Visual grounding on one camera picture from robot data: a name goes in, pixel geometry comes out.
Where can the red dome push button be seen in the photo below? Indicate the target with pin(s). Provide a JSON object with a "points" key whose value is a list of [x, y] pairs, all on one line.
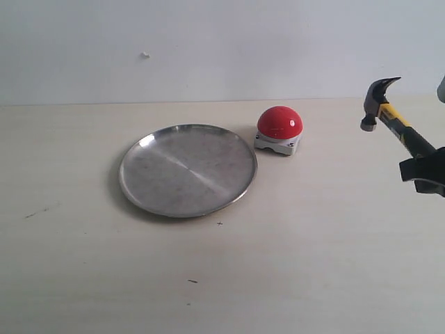
{"points": [[279, 129]]}

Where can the yellow black claw hammer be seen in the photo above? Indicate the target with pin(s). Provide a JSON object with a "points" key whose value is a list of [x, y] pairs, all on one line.
{"points": [[377, 107]]}

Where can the round steel plate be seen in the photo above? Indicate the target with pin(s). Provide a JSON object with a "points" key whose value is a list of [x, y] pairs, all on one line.
{"points": [[187, 171]]}

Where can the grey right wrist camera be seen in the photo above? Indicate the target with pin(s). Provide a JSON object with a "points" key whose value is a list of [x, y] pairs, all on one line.
{"points": [[441, 91]]}

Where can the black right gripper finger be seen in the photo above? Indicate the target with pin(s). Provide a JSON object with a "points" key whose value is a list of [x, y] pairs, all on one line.
{"points": [[429, 168], [430, 187]]}

